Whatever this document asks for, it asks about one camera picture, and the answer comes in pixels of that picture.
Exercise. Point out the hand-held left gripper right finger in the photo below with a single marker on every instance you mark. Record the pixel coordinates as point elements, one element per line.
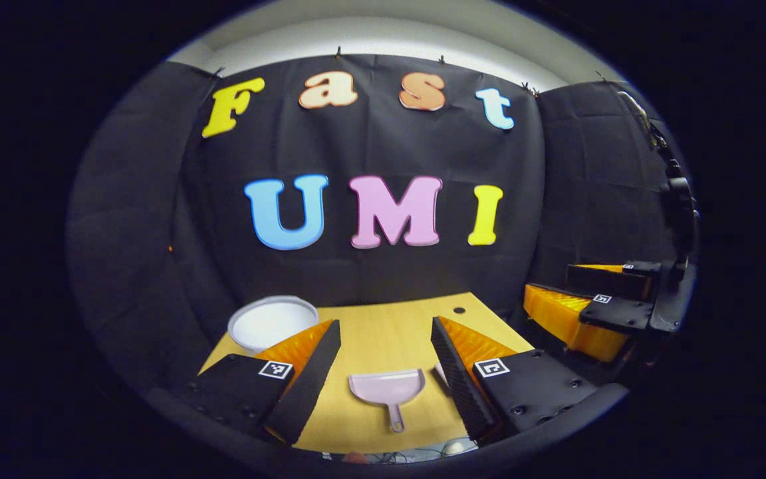
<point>459,386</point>

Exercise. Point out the row of black cloth clips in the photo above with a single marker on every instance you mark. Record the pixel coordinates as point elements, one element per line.
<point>338,51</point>

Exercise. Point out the pink dustpan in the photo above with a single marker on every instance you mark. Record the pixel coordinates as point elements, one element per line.
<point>386,387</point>

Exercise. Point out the black backdrop cloth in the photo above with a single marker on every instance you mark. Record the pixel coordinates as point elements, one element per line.
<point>370,146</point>

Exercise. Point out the wooden desktop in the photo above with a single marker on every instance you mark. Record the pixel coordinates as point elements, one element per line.
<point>383,332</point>

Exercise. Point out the grey metal clamp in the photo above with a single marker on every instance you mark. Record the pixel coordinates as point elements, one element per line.
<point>637,110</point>

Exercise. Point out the white garbage bin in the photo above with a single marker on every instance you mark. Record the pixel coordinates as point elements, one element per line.
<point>270,322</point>

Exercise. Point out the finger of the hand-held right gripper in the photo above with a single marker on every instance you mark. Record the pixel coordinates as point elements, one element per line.
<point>616,316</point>
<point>609,283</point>

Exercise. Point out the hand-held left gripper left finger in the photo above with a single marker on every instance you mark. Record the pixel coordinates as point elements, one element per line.
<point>310,386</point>

